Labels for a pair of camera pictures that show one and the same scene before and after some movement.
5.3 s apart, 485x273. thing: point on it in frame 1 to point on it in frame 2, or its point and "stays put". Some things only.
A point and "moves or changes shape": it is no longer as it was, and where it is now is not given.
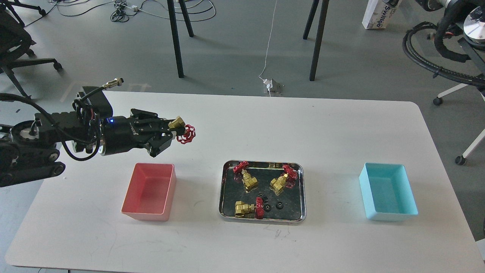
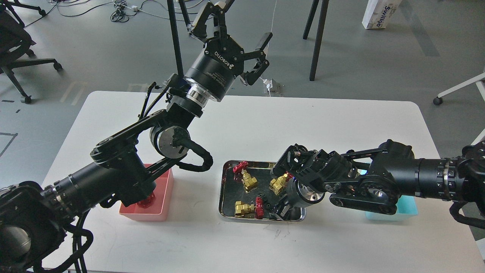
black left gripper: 119,134 to 214,70
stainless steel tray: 262,191 stays put
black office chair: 15,42 stays put
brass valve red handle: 189,134 moves or changes shape
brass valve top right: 287,178 stays put
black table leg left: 173,21 stays put
